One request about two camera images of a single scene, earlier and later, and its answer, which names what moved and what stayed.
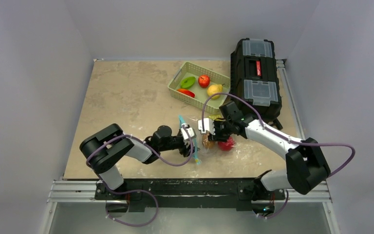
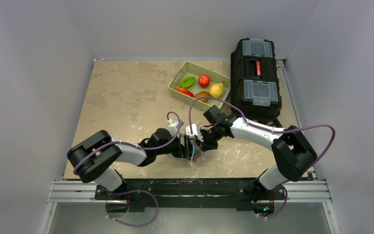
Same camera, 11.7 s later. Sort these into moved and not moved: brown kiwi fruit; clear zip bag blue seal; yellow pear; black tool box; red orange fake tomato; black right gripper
Moved: clear zip bag blue seal; brown kiwi fruit
Not moved: black right gripper; black tool box; yellow pear; red orange fake tomato
